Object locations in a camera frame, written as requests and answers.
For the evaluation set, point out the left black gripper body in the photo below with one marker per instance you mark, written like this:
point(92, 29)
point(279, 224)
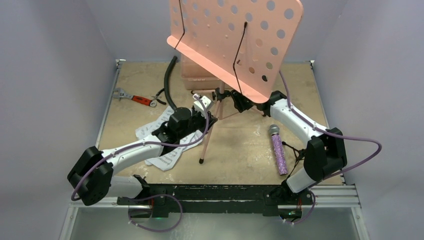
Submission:
point(198, 122)

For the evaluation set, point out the lower sheet music page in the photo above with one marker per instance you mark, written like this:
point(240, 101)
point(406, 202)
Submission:
point(168, 161)

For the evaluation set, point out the purple glitter microphone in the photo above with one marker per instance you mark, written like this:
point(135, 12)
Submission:
point(274, 132)

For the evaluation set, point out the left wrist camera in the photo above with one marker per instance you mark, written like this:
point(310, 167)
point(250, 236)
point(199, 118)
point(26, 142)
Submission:
point(202, 103)

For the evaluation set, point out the black handled pliers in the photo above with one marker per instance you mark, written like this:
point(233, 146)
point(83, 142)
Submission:
point(157, 97)

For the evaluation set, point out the pink plastic storage box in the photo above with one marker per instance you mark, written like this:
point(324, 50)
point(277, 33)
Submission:
point(195, 77)

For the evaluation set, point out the aluminium table frame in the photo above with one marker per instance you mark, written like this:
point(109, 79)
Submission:
point(96, 173)

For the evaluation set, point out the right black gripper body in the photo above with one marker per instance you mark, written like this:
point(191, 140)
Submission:
point(241, 102)

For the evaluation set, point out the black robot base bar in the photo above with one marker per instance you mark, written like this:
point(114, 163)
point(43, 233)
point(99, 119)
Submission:
point(267, 200)

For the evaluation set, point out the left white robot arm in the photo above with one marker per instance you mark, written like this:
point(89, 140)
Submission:
point(92, 175)

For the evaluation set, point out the pink folding music stand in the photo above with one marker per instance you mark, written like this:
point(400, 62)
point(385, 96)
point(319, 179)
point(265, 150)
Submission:
point(241, 42)

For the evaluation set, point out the black microphone tripod stand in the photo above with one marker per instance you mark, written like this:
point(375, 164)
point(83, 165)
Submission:
point(296, 155)

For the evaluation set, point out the red handled adjustable wrench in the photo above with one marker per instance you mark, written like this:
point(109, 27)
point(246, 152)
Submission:
point(119, 93)

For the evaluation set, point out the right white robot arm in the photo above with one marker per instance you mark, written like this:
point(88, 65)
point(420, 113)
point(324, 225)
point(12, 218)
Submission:
point(324, 152)

